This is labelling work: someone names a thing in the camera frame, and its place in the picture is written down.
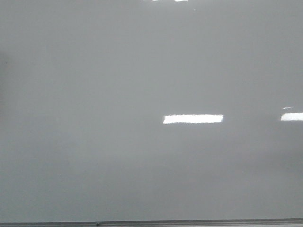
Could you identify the white whiteboard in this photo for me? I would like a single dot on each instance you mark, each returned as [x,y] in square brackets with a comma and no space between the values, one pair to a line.
[118,110]

